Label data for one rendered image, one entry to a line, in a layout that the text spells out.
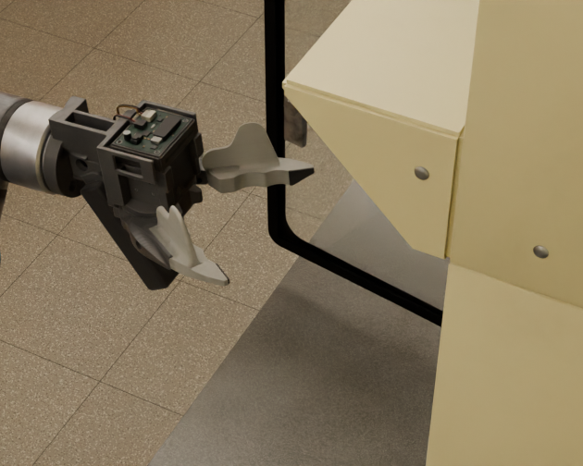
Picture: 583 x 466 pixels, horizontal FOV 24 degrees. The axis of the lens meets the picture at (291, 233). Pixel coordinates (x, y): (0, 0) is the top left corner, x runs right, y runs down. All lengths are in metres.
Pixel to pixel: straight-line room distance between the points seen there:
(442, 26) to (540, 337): 0.20
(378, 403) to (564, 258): 0.60
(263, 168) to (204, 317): 1.60
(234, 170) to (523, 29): 0.48
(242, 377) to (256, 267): 1.45
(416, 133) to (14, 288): 2.11
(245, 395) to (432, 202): 0.60
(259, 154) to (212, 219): 1.80
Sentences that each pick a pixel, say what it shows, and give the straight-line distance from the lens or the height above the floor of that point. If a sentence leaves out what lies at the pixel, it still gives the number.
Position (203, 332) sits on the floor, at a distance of 2.70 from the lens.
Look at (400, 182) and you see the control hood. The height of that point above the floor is 1.46.
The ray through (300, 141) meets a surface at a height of 1.16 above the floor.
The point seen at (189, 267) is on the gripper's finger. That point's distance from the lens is 1.05.
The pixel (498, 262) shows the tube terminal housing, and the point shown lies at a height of 1.43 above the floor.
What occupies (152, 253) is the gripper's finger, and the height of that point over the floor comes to 1.24.
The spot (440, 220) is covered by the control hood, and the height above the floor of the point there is 1.44.
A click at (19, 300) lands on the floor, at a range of 2.81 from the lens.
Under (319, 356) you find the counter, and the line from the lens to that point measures 1.40.
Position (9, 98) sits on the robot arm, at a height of 1.27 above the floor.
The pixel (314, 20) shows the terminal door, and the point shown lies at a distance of 1.23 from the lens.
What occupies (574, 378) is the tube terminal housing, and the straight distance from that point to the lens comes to 0.86.
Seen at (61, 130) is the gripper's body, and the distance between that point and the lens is 1.13.
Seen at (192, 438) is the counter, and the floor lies 0.94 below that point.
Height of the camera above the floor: 1.99
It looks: 43 degrees down
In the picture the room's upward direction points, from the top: straight up
